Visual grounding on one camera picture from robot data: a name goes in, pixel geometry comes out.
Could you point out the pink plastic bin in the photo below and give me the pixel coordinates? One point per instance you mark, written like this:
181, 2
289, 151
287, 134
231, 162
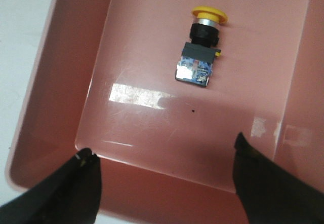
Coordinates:
104, 78

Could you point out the yellow push button switch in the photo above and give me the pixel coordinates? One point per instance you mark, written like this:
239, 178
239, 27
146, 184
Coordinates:
196, 62

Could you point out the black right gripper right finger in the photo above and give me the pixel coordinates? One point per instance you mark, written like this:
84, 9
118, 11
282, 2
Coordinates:
270, 194

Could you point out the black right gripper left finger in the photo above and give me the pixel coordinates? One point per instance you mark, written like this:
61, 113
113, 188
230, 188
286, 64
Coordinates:
71, 194

